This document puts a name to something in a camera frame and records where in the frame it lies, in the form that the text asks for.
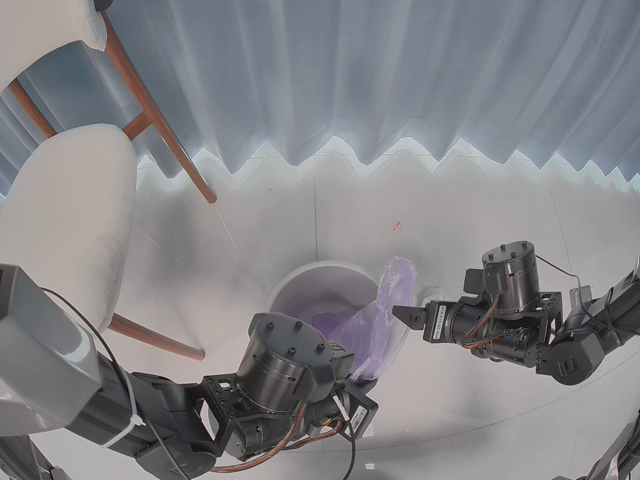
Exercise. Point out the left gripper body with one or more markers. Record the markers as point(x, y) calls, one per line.
point(357, 410)

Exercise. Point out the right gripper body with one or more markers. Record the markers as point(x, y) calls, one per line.
point(465, 323)

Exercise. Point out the white paper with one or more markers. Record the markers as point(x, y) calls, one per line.
point(432, 294)

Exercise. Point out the purple plastic bag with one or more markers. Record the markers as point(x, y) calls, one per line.
point(380, 328)

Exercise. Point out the white trash bin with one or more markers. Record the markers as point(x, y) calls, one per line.
point(300, 288)

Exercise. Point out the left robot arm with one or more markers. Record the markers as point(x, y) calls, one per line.
point(45, 348)

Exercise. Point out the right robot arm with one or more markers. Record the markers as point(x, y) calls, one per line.
point(570, 358)

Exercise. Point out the pale blue curtain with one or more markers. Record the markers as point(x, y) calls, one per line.
point(350, 68)

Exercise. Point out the white cushioned wooden chair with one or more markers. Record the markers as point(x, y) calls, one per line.
point(75, 193)

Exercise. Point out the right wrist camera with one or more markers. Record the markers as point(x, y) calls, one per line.
point(472, 280)

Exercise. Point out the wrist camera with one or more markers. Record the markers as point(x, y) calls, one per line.
point(472, 280)
point(342, 355)

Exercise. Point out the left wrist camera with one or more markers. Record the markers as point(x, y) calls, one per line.
point(342, 355)

